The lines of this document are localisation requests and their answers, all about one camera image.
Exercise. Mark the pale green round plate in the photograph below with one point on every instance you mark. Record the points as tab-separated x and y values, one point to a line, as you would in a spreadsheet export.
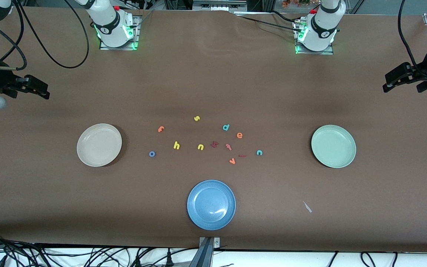
333	146

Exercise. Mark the blue round plate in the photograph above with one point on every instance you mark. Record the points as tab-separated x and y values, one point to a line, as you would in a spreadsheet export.
211	205

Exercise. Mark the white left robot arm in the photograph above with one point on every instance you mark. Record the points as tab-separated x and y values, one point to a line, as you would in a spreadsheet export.
323	29

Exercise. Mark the grey metal camera bracket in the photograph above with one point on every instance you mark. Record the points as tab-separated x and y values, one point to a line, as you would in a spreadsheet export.
208	252

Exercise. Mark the yellow foam letter h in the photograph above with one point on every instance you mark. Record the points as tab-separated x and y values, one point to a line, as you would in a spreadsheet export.
175	145

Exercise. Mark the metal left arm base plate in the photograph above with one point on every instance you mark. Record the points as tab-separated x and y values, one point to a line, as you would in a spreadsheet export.
330	52

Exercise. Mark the brown table cover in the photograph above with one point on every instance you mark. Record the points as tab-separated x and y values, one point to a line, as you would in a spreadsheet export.
213	74

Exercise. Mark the white paper scrap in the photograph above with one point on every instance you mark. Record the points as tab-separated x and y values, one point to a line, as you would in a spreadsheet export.
307	207

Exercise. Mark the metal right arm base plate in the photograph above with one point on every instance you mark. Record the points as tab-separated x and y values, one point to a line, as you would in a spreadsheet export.
135	39

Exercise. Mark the beige round plate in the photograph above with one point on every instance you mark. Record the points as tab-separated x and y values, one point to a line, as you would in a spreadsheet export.
99	145

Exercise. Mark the grey power strip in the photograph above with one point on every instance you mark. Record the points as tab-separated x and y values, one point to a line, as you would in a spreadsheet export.
219	5

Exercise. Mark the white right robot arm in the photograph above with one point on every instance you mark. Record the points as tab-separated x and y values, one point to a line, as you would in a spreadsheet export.
109	26

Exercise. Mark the orange decoration cluster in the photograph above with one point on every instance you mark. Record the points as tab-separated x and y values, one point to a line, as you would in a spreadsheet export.
295	3

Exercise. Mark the teal foam letter d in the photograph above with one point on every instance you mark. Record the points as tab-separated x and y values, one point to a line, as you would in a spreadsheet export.
225	128

